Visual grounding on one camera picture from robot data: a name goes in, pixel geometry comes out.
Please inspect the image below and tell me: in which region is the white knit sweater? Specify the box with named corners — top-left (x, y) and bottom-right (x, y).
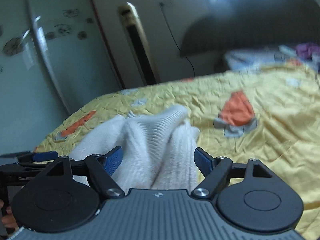
top-left (69, 105), bottom-right (200, 192)

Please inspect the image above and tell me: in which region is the person's left hand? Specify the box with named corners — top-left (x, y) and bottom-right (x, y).
top-left (1, 206), bottom-right (19, 230)

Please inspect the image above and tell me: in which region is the yellow patterned bed quilt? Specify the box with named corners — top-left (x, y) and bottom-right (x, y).
top-left (35, 61), bottom-right (319, 239)

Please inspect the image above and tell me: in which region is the frosted glass wardrobe door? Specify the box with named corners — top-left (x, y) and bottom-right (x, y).
top-left (1, 0), bottom-right (120, 153)

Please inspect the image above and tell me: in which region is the gold standing air conditioner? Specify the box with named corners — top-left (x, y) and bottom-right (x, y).
top-left (118, 2), bottom-right (161, 86)

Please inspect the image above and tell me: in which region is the purple cloth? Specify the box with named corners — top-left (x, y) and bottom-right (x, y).
top-left (296, 42), bottom-right (319, 60)

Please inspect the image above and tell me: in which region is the dark padded headboard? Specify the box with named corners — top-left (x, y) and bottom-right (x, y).
top-left (181, 0), bottom-right (319, 56)

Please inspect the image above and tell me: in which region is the black wall cable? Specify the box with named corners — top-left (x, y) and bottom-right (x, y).
top-left (158, 2), bottom-right (196, 79)

